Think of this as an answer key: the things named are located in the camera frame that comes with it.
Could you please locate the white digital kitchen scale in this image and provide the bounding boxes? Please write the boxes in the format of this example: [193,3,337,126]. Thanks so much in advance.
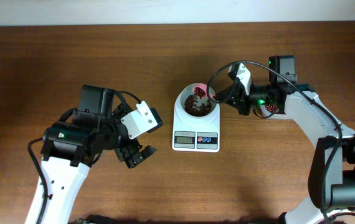
[172,96,220,152]

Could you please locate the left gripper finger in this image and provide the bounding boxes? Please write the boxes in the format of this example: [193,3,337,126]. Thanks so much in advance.
[125,146,158,169]
[114,144,142,162]

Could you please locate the red beans in bowl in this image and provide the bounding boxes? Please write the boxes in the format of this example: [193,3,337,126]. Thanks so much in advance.
[184,94,212,117]

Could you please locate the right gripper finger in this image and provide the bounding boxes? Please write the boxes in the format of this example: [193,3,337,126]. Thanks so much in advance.
[213,96,239,109]
[214,84,236,100]

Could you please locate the red beans in container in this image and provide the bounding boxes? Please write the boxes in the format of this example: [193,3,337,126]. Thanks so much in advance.
[265,105,278,113]

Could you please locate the pink measuring scoop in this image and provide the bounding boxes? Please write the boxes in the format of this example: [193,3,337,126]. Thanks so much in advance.
[192,83,215,101]

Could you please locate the white round bowl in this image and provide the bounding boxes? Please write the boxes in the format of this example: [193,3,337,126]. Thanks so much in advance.
[177,83,217,117]

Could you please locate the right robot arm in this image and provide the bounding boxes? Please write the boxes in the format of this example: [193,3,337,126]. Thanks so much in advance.
[210,56,355,223]

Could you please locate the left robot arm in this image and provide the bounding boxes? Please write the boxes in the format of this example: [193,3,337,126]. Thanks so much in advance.
[26,85,163,223]

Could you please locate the clear plastic bean container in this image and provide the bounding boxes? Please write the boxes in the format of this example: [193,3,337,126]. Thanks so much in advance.
[260,105,291,120]

